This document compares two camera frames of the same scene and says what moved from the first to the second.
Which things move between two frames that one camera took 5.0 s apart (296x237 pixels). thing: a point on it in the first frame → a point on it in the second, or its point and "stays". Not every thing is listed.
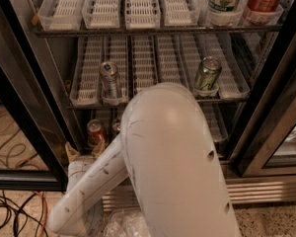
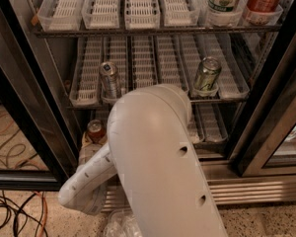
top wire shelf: (157, 31) stays
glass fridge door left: (31, 125) stays
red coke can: (95, 131) stays
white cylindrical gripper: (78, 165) → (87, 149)
